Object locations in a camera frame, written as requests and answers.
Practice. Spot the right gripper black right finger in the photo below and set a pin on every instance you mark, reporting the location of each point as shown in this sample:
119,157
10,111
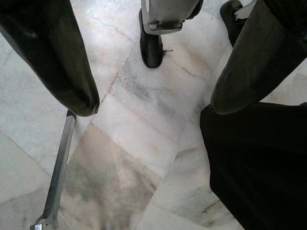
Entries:
259,60

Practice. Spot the black t-shirt white logo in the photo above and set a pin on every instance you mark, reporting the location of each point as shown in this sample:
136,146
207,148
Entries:
259,167

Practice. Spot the silver robot left leg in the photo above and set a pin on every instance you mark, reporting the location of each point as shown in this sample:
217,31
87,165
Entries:
242,13

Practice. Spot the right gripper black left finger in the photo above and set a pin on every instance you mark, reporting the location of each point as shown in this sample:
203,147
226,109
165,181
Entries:
48,48

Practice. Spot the black robot right foot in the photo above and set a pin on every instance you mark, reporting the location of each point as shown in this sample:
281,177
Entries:
151,52

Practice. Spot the silver metal clothes rack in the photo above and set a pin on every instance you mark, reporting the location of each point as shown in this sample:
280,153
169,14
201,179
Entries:
61,153

